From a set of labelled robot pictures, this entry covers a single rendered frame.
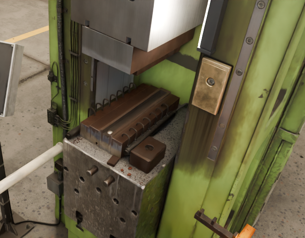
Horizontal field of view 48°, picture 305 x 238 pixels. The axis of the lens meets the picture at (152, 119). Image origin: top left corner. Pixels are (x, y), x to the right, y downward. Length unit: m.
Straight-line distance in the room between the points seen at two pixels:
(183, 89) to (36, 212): 1.23
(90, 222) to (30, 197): 0.89
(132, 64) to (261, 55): 0.37
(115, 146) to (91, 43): 0.38
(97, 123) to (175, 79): 0.46
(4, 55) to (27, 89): 1.97
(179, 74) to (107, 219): 0.69
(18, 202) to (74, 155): 1.06
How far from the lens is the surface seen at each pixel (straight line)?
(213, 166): 1.26
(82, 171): 1.38
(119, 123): 1.34
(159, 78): 1.64
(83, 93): 1.49
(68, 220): 1.70
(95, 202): 1.45
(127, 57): 1.06
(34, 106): 3.15
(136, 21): 1.00
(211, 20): 1.01
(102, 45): 1.11
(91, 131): 1.32
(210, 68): 1.07
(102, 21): 1.08
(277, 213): 2.62
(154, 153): 1.24
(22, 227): 2.24
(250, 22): 1.01
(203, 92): 1.11
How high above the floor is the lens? 1.80
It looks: 36 degrees down
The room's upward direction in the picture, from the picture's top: 10 degrees clockwise
